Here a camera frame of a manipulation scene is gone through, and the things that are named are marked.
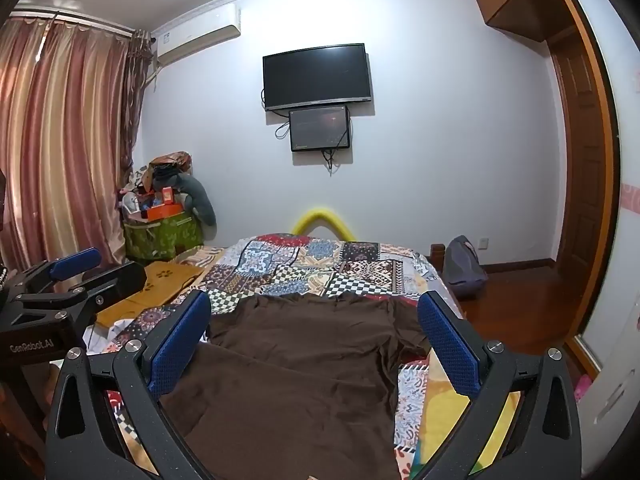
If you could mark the mustard yellow garment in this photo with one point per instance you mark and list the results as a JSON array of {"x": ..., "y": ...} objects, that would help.
[{"x": 160, "y": 285}]

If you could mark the yellow foam tube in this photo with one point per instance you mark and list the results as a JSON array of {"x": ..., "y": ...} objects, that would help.
[{"x": 320, "y": 214}]

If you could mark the pink striped curtain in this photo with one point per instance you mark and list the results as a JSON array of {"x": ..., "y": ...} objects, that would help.
[{"x": 60, "y": 135}]

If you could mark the pink slipper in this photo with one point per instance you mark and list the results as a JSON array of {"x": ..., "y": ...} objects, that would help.
[{"x": 582, "y": 389}]

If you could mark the wooden door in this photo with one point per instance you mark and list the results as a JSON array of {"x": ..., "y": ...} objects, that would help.
[{"x": 582, "y": 185}]

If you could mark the brown patterned bag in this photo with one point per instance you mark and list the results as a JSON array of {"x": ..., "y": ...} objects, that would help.
[{"x": 172, "y": 161}]

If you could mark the black wall television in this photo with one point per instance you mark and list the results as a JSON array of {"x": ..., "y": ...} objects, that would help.
[{"x": 317, "y": 77}]

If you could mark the wooden bed post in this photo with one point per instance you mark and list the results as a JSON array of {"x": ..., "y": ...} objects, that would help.
[{"x": 438, "y": 251}]

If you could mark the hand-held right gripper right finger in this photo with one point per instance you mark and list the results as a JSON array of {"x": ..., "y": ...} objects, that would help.
[{"x": 450, "y": 350}]

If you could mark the white wall socket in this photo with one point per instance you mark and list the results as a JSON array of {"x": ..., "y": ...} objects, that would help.
[{"x": 483, "y": 244}]

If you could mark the white appliance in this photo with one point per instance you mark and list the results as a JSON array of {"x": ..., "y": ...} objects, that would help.
[{"x": 610, "y": 400}]

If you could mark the colourful plush blanket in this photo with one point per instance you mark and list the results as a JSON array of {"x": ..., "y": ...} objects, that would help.
[{"x": 445, "y": 410}]

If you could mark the brown patterned curtain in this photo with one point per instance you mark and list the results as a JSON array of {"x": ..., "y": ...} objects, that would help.
[{"x": 136, "y": 110}]

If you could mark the small black wall monitor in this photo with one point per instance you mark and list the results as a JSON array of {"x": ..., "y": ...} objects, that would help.
[{"x": 319, "y": 127}]

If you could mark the grey plush toy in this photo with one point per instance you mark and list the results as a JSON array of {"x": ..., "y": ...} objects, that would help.
[{"x": 197, "y": 195}]

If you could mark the green patterned storage bag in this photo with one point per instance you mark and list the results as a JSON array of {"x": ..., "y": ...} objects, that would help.
[{"x": 160, "y": 237}]

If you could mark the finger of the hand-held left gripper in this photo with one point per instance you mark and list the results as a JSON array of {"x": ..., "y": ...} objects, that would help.
[
  {"x": 120, "y": 282},
  {"x": 77, "y": 262}
]

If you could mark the orange box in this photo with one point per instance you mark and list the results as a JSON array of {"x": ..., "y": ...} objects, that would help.
[{"x": 165, "y": 210}]

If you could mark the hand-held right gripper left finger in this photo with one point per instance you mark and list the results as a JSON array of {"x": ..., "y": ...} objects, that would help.
[{"x": 180, "y": 345}]

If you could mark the brown shirt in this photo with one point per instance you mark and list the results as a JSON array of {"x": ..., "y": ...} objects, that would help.
[{"x": 300, "y": 360}]

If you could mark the grey backpack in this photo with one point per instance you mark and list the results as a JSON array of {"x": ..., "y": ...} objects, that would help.
[{"x": 462, "y": 267}]

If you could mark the white air conditioner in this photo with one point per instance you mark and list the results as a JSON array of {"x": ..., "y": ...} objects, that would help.
[{"x": 197, "y": 32}]

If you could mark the patchwork bedspread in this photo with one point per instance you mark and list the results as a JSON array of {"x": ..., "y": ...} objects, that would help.
[{"x": 325, "y": 260}]

